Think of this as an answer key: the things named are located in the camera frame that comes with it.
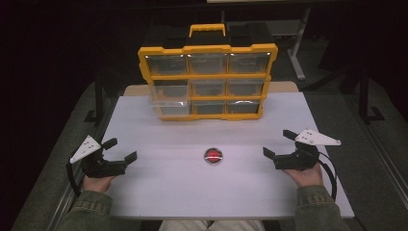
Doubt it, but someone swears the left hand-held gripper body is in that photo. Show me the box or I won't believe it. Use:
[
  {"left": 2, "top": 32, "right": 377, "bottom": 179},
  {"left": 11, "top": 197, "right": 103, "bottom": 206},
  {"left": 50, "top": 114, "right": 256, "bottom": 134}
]
[{"left": 69, "top": 135, "right": 128, "bottom": 179}]

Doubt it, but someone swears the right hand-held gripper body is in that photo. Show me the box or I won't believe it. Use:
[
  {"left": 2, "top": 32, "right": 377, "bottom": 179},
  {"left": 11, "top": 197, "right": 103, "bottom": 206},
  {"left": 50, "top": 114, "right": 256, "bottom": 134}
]
[{"left": 273, "top": 128, "right": 342, "bottom": 171}]

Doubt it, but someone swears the round red and black tin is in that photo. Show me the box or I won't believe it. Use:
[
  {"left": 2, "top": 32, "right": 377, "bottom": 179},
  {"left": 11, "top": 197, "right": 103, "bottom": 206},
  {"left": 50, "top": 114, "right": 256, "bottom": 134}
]
[{"left": 203, "top": 147, "right": 224, "bottom": 166}]

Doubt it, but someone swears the clear plastic drawer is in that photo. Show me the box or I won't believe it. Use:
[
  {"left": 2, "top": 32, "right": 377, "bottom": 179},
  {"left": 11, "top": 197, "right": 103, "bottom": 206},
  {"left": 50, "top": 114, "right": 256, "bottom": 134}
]
[{"left": 148, "top": 80, "right": 191, "bottom": 116}]

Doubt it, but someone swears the person's left hand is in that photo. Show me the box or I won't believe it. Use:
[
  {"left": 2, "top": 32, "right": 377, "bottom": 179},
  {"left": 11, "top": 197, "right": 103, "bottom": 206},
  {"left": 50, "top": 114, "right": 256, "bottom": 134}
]
[{"left": 82, "top": 174, "right": 115, "bottom": 193}]

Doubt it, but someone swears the person's right hand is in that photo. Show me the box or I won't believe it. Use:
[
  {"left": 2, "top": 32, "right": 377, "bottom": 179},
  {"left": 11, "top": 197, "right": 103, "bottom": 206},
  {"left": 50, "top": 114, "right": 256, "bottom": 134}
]
[{"left": 281, "top": 163, "right": 324, "bottom": 189}]

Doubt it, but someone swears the black metal stand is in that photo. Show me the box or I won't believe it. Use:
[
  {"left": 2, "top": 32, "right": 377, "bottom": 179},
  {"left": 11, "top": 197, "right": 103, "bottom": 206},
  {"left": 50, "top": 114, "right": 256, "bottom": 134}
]
[
  {"left": 357, "top": 64, "right": 385, "bottom": 124},
  {"left": 84, "top": 68, "right": 105, "bottom": 124}
]

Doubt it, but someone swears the set of clear organizer drawers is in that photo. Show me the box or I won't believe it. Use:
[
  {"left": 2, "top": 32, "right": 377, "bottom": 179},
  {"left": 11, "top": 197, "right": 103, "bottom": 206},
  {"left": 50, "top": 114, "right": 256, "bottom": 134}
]
[{"left": 144, "top": 52, "right": 271, "bottom": 116}]

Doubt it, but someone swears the white metal stand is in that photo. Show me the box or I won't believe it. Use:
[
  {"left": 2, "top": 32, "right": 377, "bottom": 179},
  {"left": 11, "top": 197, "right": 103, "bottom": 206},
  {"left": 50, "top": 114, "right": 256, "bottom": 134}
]
[{"left": 287, "top": 8, "right": 312, "bottom": 81}]

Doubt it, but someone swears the yellow storage organizer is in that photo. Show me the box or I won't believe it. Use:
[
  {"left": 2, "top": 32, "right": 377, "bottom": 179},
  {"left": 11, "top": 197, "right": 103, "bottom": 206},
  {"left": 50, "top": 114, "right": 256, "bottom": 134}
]
[{"left": 138, "top": 22, "right": 279, "bottom": 122}]

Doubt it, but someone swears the black cable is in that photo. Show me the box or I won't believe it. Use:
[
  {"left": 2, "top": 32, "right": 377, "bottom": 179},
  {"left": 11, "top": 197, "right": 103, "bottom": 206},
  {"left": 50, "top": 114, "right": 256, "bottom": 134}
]
[
  {"left": 316, "top": 150, "right": 339, "bottom": 202},
  {"left": 65, "top": 162, "right": 83, "bottom": 198}
]

